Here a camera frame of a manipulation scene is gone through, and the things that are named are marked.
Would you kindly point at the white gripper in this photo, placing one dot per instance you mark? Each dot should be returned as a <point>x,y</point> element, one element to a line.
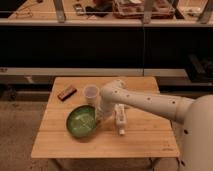
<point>120,118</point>

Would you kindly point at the green ceramic bowl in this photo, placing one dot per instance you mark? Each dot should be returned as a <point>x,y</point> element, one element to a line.
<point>81,121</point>

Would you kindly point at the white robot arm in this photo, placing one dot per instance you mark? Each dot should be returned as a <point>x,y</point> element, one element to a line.
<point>196,116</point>

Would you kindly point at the wooden folding table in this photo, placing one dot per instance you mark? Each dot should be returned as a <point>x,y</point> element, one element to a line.
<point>146,134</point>

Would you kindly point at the clear plastic cup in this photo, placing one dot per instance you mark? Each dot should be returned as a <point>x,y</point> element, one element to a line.
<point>91,93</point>

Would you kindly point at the brown rectangular block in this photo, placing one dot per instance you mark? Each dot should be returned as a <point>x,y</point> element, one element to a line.
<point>66,93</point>

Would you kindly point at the brown tray on shelf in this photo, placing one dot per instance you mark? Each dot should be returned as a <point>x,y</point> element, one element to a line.
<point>161,9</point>

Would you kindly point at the long metal shelf rack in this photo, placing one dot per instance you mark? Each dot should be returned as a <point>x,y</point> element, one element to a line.
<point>43,39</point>

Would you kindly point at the black remote on shelf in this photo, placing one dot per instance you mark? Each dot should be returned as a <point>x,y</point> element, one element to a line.
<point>79,9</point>

